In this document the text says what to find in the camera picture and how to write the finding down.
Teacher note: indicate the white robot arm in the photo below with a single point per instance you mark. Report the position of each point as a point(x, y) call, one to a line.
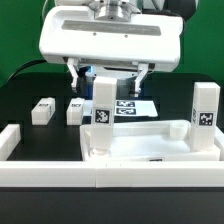
point(122, 10)

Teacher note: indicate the white desk top tray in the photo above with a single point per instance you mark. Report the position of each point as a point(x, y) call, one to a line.
point(152, 141)

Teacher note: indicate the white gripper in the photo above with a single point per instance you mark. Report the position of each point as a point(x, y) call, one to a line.
point(73, 34)

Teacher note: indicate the white U-shaped fence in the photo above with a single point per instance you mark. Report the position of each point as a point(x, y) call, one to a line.
point(102, 174)

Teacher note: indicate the fiducial marker sheet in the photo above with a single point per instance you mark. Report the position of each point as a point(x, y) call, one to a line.
point(129, 108)

